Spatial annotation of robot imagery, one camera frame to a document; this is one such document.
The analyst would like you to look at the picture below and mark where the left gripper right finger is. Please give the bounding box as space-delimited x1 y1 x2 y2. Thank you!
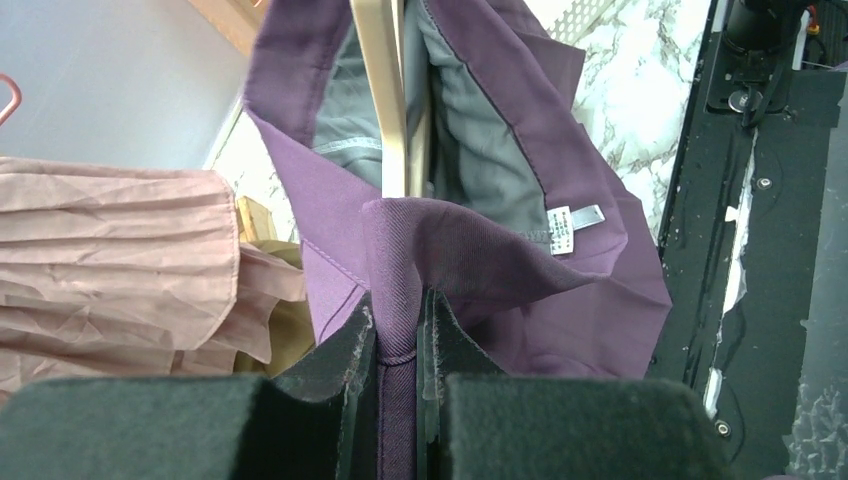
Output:
417 290 729 479

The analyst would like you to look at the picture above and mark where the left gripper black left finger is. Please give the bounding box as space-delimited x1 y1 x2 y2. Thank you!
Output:
1 298 377 479

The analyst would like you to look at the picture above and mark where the brown skirt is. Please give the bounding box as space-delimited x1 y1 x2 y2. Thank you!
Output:
234 240 315 377

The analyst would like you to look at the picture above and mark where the purple garment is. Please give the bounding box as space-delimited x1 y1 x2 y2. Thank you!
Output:
244 1 671 479

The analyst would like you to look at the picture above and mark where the pink skirt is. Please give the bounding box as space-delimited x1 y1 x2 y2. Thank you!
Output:
1 157 307 398

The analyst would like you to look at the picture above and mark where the wooden hanger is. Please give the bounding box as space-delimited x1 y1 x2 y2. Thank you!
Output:
350 0 431 198

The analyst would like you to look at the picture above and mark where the pink wire hanger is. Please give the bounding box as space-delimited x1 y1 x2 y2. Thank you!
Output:
0 73 22 125

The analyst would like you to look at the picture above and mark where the wooden clothes rack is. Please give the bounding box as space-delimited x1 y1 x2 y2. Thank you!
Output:
190 1 291 242

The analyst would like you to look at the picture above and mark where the white perforated basket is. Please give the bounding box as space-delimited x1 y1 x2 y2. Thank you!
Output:
546 0 615 45

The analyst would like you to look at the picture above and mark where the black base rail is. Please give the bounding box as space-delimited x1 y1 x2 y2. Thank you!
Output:
648 1 847 479

